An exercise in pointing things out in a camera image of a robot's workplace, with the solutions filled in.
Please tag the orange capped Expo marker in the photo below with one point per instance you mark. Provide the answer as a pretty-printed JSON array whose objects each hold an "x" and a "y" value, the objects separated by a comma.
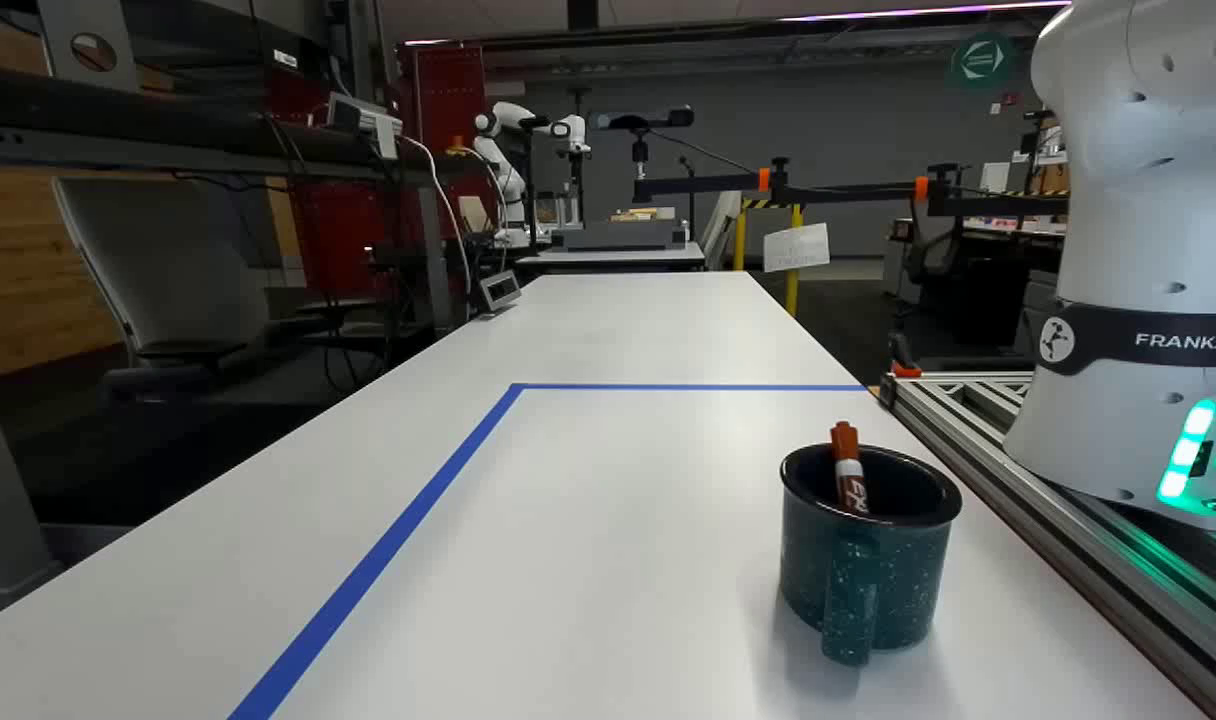
[{"x": 849, "y": 470}]

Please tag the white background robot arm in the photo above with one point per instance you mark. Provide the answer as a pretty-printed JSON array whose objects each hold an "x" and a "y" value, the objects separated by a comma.
[{"x": 507, "y": 178}]

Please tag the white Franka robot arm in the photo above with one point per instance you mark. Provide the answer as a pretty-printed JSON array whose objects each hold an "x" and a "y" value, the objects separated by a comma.
[{"x": 1126, "y": 367}]

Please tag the red cabinet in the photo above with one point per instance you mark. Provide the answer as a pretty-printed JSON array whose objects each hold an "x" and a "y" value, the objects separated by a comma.
[{"x": 367, "y": 237}]

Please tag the dark green speckled mug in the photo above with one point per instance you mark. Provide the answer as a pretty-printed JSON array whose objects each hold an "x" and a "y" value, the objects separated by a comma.
[{"x": 866, "y": 581}]

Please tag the black office chair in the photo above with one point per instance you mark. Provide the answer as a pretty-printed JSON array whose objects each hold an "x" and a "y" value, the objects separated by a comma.
[{"x": 177, "y": 285}]

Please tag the blue tape line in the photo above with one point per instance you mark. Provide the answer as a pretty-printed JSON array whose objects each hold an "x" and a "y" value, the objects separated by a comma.
[{"x": 263, "y": 702}]

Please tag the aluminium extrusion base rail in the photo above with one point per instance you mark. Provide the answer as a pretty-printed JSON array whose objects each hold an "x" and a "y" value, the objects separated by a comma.
[{"x": 1150, "y": 577}]

